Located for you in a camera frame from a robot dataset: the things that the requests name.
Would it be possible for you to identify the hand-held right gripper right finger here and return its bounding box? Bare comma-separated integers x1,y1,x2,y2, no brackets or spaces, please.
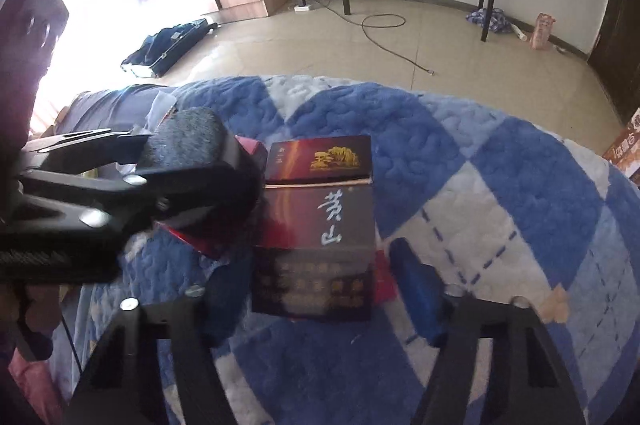
390,237,586,425

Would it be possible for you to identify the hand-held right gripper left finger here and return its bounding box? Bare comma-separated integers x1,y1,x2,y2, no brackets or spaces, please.
65,250,255,425

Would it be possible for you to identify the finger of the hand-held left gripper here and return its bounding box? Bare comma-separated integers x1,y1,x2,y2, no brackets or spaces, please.
22,130,152,172
20,167,176,236

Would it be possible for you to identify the round dark layered sponge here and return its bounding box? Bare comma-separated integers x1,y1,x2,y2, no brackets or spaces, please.
135,107,263,253

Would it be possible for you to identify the dark red cigarette box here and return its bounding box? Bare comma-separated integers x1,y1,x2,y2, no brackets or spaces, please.
250,136,377,322

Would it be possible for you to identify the glossy red silver box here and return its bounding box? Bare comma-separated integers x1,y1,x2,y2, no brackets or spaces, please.
152,135,271,257

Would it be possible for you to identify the blue white checked blanket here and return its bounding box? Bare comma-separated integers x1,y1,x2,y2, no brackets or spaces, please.
75,75,640,425

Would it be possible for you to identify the open dark blue suitcase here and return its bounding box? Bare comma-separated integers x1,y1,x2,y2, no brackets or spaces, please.
120,18,212,80

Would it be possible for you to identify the pink cloth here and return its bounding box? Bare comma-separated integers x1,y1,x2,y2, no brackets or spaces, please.
9,345,67,425

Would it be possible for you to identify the printed cardboard box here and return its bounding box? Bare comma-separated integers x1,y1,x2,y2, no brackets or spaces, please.
602,106,640,186

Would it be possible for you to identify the white plastic bottle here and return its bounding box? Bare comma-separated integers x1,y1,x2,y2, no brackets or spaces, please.
507,22,532,44

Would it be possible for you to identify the blue cloth pile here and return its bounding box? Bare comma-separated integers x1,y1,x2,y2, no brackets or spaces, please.
465,7,512,34

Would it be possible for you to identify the pink paper bag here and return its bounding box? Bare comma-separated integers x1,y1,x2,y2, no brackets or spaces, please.
530,12,559,50

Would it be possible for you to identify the dark wooden door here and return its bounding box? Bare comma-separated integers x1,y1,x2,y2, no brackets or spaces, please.
587,0,640,126

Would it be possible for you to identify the black floor cable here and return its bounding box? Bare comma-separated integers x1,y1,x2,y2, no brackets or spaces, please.
300,0,437,76

